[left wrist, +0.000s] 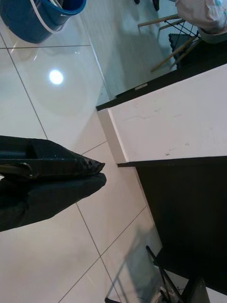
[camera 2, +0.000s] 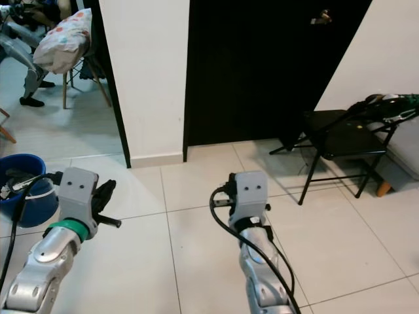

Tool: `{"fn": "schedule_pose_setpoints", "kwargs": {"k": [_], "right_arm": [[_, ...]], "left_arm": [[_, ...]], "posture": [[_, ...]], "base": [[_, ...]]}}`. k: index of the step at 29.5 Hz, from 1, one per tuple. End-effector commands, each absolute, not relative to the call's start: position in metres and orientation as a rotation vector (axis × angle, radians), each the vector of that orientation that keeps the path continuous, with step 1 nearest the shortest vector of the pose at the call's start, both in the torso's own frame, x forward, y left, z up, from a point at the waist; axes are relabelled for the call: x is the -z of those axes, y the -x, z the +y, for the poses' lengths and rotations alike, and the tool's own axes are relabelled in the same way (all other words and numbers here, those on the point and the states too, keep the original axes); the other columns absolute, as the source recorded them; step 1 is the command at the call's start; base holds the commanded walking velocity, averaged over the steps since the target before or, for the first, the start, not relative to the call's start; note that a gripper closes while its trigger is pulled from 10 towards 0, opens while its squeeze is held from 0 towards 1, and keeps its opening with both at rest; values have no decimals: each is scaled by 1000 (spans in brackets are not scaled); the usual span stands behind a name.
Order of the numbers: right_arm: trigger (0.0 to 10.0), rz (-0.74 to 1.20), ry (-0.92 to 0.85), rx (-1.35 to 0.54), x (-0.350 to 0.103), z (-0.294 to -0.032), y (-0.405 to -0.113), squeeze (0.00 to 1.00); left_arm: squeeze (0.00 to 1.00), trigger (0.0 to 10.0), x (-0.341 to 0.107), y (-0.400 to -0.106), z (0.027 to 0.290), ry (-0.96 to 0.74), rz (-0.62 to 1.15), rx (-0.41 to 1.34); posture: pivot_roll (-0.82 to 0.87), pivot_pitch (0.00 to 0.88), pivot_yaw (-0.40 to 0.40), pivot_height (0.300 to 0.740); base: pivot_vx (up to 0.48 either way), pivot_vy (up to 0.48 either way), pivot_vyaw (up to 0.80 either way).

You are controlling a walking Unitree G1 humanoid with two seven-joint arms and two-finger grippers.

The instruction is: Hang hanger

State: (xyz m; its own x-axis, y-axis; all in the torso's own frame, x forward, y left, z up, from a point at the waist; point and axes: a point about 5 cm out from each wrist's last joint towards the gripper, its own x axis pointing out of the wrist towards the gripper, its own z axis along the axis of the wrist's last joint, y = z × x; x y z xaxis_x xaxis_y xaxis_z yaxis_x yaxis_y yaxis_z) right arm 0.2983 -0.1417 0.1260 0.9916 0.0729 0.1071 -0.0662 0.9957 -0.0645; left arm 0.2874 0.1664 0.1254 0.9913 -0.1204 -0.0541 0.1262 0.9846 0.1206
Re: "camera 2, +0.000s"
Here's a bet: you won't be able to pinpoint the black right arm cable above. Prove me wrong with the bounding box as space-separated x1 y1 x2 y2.
209 185 302 314

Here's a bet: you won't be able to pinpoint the black door frame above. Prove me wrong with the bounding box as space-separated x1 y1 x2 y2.
88 0 132 169

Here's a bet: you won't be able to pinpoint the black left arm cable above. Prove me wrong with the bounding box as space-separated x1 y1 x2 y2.
0 171 65 308

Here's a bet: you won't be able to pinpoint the blue plastic bucket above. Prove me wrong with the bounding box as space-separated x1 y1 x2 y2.
0 154 58 228

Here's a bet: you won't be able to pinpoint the brown wooden chair legs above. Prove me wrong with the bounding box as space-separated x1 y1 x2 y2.
0 108 17 143

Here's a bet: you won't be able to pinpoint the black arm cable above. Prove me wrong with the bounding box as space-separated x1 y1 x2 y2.
209 185 302 314
0 171 65 308

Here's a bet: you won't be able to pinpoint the wooden leg chair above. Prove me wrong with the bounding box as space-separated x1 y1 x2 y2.
62 56 113 109

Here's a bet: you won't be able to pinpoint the silver door handle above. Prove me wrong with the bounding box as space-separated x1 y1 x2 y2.
311 9 333 26

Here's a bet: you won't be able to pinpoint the grey cleaning tool bundle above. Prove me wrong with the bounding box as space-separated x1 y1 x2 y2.
10 169 50 197

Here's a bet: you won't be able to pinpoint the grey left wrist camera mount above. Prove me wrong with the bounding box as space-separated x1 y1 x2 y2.
59 167 101 226

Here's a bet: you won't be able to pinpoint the black door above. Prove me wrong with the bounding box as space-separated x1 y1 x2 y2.
182 0 373 161

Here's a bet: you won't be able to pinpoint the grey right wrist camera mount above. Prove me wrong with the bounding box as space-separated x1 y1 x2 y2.
231 171 269 224

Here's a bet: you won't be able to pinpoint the white floral pillow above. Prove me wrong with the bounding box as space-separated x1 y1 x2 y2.
33 8 94 74

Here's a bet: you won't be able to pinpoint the black folding chair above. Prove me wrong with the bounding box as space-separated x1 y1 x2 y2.
268 92 419 205

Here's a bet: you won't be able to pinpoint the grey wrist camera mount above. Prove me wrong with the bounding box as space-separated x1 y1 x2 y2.
59 167 101 226
231 171 269 224

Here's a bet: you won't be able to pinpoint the green strap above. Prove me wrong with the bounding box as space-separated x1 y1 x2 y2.
393 94 419 112

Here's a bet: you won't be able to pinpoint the seated person grey trousers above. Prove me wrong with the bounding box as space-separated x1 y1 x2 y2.
0 0 56 107

